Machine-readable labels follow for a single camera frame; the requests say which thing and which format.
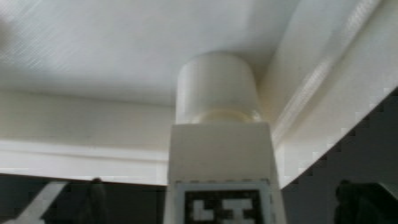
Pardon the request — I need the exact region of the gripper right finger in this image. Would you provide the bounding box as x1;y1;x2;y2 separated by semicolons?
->
375;182;398;204

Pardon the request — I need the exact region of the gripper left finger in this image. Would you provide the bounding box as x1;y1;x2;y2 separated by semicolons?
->
11;181;68;224

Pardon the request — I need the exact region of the white leg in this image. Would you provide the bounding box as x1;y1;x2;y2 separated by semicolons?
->
164;52;288;224

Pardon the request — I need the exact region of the white square tabletop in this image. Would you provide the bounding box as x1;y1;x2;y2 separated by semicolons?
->
0;0;398;185

